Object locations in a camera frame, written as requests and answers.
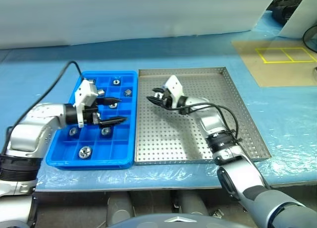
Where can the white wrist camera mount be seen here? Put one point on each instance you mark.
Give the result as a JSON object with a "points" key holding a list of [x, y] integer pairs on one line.
{"points": [[174, 86], [83, 96]]}

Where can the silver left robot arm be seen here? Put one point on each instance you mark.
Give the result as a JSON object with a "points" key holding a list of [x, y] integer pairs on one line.
{"points": [[27, 131]]}

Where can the large white foam board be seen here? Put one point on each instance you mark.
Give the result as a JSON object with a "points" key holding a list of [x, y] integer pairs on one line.
{"points": [[123, 15]]}

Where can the grey-blue robot torso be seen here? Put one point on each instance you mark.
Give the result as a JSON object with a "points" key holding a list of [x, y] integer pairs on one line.
{"points": [[148, 223]]}

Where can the blue compartment tray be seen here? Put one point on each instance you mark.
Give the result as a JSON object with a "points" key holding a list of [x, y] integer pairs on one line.
{"points": [[119, 148]]}

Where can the perforated metal tray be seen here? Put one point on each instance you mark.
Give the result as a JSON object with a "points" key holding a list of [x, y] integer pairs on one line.
{"points": [[161, 143]]}

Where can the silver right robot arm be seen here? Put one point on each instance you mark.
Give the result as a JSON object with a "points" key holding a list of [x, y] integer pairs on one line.
{"points": [[210, 119]]}

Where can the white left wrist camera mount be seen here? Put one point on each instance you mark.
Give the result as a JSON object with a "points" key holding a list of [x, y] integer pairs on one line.
{"points": [[83, 96]]}

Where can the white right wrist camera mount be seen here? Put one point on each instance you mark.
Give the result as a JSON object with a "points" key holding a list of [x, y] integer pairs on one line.
{"points": [[174, 86]]}

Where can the black bag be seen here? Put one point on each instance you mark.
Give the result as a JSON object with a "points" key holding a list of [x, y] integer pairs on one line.
{"points": [[280, 13]]}

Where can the grey rounded cylinder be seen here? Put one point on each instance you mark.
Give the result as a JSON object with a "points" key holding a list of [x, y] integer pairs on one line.
{"points": [[120, 208], [192, 204]]}

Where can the small white panel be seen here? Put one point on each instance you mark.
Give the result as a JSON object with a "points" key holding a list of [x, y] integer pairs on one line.
{"points": [[299, 19]]}

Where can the blue plastic table cover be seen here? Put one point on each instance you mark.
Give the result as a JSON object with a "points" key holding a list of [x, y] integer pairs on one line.
{"points": [[173, 52]]}

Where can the white plastic connector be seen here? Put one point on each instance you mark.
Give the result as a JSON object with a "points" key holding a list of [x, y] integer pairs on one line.
{"points": [[217, 212]]}

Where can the metal nut top compartment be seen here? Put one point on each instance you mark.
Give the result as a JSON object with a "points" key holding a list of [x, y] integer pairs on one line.
{"points": [[117, 81]]}

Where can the brown cardboard mat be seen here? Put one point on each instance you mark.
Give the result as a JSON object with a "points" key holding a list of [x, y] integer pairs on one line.
{"points": [[272, 72]]}

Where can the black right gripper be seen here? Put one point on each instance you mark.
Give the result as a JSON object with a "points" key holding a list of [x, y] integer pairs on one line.
{"points": [[165, 100]]}

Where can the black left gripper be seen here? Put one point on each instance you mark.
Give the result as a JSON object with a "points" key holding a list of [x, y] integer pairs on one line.
{"points": [[91, 116]]}

